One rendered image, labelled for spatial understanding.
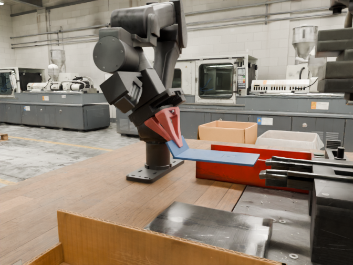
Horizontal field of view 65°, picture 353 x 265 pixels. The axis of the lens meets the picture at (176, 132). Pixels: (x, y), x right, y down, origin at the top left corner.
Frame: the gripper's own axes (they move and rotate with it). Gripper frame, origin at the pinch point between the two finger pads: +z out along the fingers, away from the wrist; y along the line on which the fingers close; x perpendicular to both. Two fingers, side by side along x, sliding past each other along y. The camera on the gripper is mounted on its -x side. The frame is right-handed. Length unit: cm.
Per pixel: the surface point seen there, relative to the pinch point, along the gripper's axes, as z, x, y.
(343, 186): 15.3, -6.9, 21.7
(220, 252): 10.6, -25.0, 11.4
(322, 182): 14.1, -6.5, 19.6
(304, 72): -10, 505, 33
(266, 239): 16.3, -12.6, 11.1
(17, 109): -322, 490, -656
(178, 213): 9.6, -10.6, -0.2
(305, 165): 13.4, 2.2, 17.7
